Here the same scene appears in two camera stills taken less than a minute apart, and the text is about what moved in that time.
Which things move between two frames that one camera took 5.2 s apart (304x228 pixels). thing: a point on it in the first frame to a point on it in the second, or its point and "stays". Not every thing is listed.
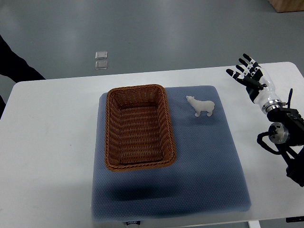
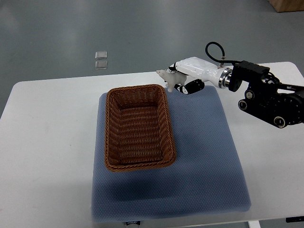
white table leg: [254, 224] stays
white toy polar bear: [199, 106] to [172, 78]
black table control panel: [294, 219] stays
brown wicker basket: [138, 133] stays
